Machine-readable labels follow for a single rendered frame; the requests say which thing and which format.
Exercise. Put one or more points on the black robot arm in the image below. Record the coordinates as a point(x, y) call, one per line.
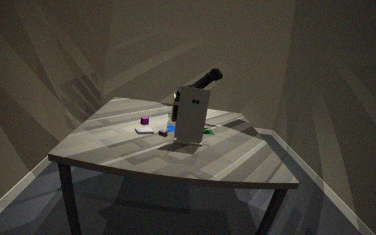
point(214, 74)

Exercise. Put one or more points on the small purple block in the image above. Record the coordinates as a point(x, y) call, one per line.
point(144, 120)

